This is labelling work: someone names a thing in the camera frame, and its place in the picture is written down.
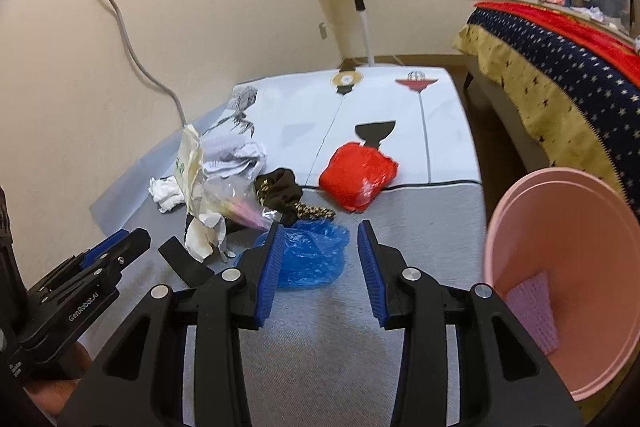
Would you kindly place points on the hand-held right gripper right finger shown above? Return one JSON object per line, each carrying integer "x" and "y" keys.
{"x": 372, "y": 279}

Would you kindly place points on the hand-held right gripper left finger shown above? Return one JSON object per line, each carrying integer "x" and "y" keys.
{"x": 270, "y": 279}

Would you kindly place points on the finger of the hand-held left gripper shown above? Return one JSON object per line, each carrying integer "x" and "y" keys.
{"x": 127, "y": 247}
{"x": 105, "y": 244}

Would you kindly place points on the blue plastic bag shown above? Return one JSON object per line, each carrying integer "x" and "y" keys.
{"x": 315, "y": 252}

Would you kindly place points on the black printed snack packet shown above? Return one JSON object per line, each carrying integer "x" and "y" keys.
{"x": 277, "y": 189}

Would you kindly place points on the red plastic bag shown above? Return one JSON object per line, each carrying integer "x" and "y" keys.
{"x": 357, "y": 177}

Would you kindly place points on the printed white paper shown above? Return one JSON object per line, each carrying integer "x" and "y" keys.
{"x": 235, "y": 157}

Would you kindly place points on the pink plastic bucket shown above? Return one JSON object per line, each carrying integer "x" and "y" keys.
{"x": 560, "y": 227}

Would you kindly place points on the person's left hand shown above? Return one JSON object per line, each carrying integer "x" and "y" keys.
{"x": 47, "y": 394}

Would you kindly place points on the pale plastic sheet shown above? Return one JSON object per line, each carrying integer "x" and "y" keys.
{"x": 125, "y": 192}

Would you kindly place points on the crumpled white tissue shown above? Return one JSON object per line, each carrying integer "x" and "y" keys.
{"x": 167, "y": 194}

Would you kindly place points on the clear plastic bag pink inside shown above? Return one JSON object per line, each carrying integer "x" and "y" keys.
{"x": 235, "y": 202}

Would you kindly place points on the pile of crumpled wrappers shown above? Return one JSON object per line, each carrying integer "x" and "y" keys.
{"x": 190, "y": 167}

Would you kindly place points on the purple waffle pad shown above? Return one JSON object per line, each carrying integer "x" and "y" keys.
{"x": 532, "y": 307}

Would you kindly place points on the white and grey printed mat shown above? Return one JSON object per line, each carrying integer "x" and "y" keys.
{"x": 300, "y": 117}

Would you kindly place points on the grey bed base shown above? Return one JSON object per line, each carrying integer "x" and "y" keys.
{"x": 505, "y": 117}

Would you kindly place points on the navy and yellow star blanket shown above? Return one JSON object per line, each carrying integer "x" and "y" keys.
{"x": 565, "y": 77}

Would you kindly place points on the red blanket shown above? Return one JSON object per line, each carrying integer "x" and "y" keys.
{"x": 550, "y": 19}

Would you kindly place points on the white wall outlet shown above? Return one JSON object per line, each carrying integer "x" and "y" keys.
{"x": 323, "y": 31}

